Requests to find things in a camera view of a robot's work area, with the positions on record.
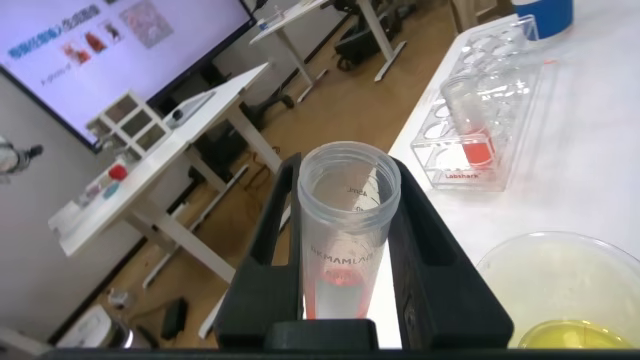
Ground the clear glass beaker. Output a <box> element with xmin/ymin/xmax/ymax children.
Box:
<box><xmin>474</xmin><ymin>230</ymin><xmax>640</xmax><ymax>351</ymax></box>

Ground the white drawer organizer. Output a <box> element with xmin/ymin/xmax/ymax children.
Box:
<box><xmin>85</xmin><ymin>89</ymin><xmax>171</xmax><ymax>161</ymax></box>

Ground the red pigment test tube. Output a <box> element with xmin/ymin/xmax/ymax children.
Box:
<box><xmin>297</xmin><ymin>141</ymin><xmax>403</xmax><ymax>321</ymax></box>
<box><xmin>439</xmin><ymin>74</ymin><xmax>497</xmax><ymax>169</ymax></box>

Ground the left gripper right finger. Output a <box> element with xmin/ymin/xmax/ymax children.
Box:
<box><xmin>387</xmin><ymin>157</ymin><xmax>515</xmax><ymax>350</ymax></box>

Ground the blue white paper cup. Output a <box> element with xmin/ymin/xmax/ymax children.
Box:
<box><xmin>510</xmin><ymin>0</ymin><xmax>575</xmax><ymax>40</ymax></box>

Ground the clear plastic test tube rack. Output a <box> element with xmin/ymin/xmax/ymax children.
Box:
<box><xmin>409</xmin><ymin>13</ymin><xmax>544</xmax><ymax>194</ymax></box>

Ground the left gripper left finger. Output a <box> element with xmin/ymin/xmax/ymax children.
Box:
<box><xmin>214</xmin><ymin>152</ymin><xmax>304</xmax><ymax>350</ymax></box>

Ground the grey mouse pad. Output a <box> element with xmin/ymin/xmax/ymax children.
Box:
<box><xmin>162</xmin><ymin>89</ymin><xmax>217</xmax><ymax>129</ymax></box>

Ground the white standing desk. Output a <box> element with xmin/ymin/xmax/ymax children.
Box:
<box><xmin>169</xmin><ymin>62</ymin><xmax>284</xmax><ymax>176</ymax></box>
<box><xmin>48</xmin><ymin>132</ymin><xmax>236</xmax><ymax>284</ymax></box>

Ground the long white desk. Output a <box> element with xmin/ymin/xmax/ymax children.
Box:
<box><xmin>249</xmin><ymin>0</ymin><xmax>407</xmax><ymax>84</ymax></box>

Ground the large wall display screen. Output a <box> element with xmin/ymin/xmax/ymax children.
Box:
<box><xmin>0</xmin><ymin>0</ymin><xmax>256</xmax><ymax>154</ymax></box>

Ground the black display stand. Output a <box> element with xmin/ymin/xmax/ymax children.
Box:
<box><xmin>239</xmin><ymin>92</ymin><xmax>296</xmax><ymax>131</ymax></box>

